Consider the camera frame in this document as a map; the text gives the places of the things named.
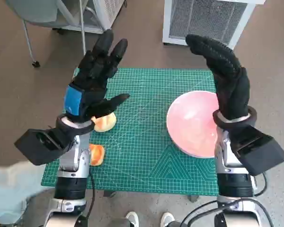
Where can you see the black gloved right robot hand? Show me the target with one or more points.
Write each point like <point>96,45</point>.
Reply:
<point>232,89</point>

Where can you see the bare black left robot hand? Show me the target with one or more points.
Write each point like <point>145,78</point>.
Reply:
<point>92,78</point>

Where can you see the round toy bread bun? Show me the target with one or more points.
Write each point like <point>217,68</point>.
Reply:
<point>106,123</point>

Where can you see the pink bowl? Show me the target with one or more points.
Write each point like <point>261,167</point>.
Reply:
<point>189,123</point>

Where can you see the long orange toy bread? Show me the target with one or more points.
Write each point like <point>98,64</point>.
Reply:
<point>97,154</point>

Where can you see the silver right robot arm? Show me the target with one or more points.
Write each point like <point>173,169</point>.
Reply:
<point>234,186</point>

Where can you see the white metal pole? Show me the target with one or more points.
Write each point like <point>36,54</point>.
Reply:
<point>83,35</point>

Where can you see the white unit with mesh grille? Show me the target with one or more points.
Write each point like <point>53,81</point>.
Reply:
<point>203,21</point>

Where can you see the green cutting mat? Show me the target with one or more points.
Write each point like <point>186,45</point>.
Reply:
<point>142,142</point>

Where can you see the grey chair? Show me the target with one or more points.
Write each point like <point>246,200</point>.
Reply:
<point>38,11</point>

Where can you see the small black box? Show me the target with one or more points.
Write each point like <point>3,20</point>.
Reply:
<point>81,221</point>

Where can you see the white shoe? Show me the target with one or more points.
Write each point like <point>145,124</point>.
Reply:
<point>166,218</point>
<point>132,218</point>

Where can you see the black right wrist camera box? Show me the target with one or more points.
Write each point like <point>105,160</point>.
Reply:
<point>267,153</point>

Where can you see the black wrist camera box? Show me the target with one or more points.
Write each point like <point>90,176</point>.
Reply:
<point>30,146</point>
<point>267,153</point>

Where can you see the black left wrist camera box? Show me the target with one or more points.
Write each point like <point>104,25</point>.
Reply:
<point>30,146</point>

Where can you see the black table bracket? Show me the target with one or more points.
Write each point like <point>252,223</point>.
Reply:
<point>193,198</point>
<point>109,193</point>

